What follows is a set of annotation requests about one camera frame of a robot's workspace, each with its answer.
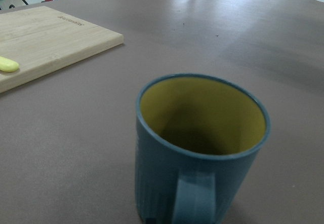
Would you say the yellow plastic knife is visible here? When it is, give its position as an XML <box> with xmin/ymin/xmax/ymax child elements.
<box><xmin>0</xmin><ymin>57</ymin><xmax>19</xmax><ymax>72</ymax></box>

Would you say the blue mug yellow inside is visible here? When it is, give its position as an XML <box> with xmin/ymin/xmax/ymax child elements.
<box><xmin>135</xmin><ymin>73</ymin><xmax>270</xmax><ymax>223</ymax></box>

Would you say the bamboo cutting board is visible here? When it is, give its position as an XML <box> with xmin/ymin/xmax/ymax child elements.
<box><xmin>1</xmin><ymin>6</ymin><xmax>124</xmax><ymax>92</ymax></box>

